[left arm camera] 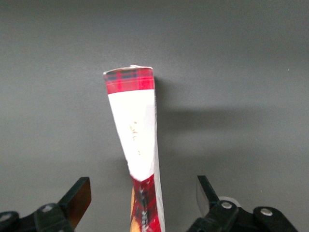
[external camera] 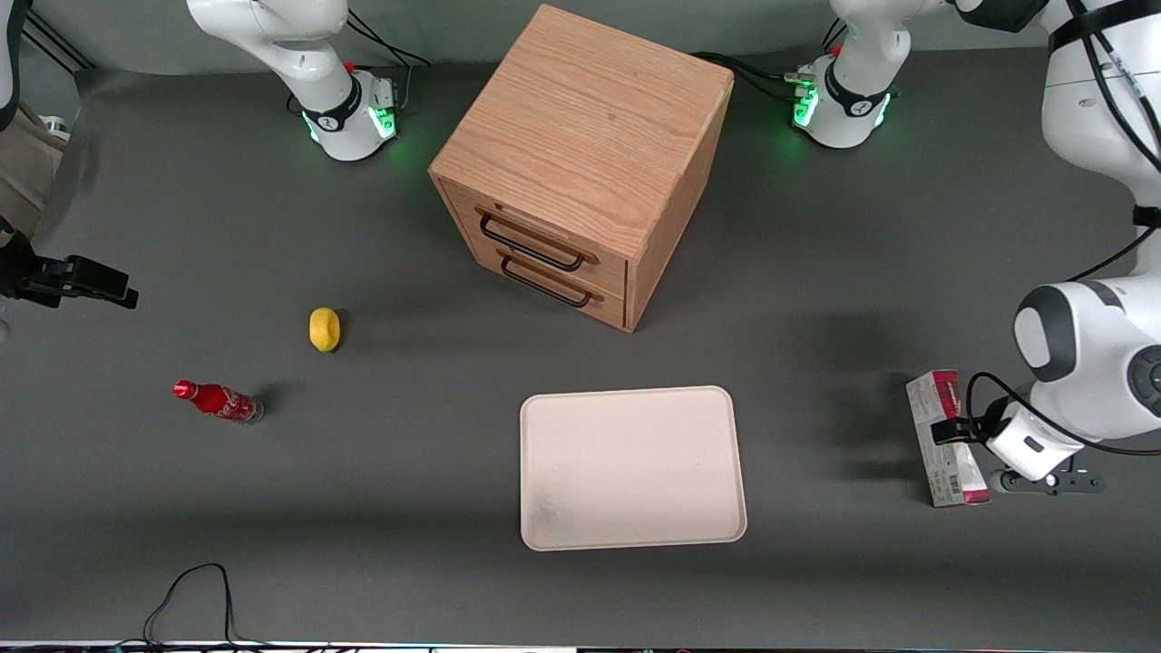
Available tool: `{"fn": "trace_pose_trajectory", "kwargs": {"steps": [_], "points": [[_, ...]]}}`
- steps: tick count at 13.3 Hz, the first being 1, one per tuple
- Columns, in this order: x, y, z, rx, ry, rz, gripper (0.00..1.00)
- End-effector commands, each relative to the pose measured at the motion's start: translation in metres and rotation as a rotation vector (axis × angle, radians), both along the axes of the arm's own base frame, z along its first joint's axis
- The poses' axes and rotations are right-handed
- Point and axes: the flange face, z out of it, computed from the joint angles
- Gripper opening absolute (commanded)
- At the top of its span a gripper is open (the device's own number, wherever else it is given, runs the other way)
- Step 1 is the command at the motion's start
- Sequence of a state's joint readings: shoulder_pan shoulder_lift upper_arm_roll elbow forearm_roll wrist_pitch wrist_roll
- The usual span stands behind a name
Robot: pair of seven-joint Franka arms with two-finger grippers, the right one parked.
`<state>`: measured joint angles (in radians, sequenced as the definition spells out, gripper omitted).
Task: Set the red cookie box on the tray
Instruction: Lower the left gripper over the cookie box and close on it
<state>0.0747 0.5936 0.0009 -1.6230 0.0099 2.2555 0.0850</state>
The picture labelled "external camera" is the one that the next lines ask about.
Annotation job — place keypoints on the small white object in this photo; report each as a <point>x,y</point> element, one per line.
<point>54,127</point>

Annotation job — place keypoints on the cream rectangular tray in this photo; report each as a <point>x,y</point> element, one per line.
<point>635,472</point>

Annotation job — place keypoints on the red cola bottle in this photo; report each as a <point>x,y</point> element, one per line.
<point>218,400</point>

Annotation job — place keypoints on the beige cloth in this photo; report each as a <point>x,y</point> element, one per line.
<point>23,172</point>

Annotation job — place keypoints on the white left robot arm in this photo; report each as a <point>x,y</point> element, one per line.
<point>1088,109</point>

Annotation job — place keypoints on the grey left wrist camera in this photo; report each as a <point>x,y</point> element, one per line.
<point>1043,482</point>

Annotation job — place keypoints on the yellow lemon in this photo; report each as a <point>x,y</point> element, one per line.
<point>325,329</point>

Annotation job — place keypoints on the wooden drawer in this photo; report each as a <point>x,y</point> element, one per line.
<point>608,272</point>
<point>612,308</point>

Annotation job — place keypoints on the wooden lower drawer front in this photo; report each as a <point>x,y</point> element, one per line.
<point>612,308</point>

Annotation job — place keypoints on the metal frame rail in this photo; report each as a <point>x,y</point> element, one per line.
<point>59,47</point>

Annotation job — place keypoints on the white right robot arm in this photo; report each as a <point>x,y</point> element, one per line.
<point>290,54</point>

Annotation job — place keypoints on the wooden upper drawer front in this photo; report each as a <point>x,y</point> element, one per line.
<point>608,272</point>

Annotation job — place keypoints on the red cookie box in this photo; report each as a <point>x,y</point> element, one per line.
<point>925,408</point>

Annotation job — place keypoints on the light wooden drawer cabinet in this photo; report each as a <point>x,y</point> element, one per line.
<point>580,118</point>

